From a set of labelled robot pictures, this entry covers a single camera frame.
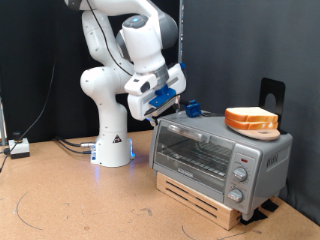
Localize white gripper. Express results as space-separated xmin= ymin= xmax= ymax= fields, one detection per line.
xmin=124 ymin=63 xmax=188 ymax=128

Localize silver toaster oven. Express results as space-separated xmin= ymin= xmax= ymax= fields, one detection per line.
xmin=148 ymin=109 xmax=294 ymax=222

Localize silver oven knob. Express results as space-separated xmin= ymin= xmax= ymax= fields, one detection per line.
xmin=227 ymin=188 xmax=245 ymax=204
xmin=232 ymin=166 xmax=249 ymax=183

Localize vertical aluminium pole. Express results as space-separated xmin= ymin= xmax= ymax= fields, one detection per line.
xmin=175 ymin=0 xmax=185 ymax=113

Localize slatted wooden block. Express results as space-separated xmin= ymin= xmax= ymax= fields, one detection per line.
xmin=155 ymin=171 xmax=243 ymax=232

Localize small wooden cutting board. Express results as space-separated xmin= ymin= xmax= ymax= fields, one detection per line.
xmin=229 ymin=126 xmax=281 ymax=142

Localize black metal bookend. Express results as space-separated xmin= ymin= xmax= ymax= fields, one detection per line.
xmin=258 ymin=77 xmax=288 ymax=135

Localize grey curtain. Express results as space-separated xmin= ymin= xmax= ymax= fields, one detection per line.
xmin=181 ymin=0 xmax=320 ymax=226

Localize black foam pad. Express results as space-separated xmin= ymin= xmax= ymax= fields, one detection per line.
xmin=261 ymin=198 xmax=279 ymax=213
xmin=239 ymin=208 xmax=269 ymax=226

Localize black curtain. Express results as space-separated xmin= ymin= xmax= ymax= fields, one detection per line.
xmin=0 ymin=0 xmax=183 ymax=144

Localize emergency stop button box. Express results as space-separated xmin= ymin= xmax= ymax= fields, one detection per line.
xmin=8 ymin=131 xmax=31 ymax=160

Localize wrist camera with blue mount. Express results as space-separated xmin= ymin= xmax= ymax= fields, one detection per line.
xmin=148 ymin=84 xmax=178 ymax=109

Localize wire oven rack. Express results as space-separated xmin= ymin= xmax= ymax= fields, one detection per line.
xmin=159 ymin=139 xmax=231 ymax=178

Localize black base cable silver plug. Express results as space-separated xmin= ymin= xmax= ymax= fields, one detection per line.
xmin=54 ymin=135 xmax=98 ymax=148

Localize long black camera cable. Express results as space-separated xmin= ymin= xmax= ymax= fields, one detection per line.
xmin=0 ymin=0 xmax=168 ymax=175

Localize thin metal stand post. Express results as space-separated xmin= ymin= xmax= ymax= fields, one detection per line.
xmin=0 ymin=96 xmax=8 ymax=147

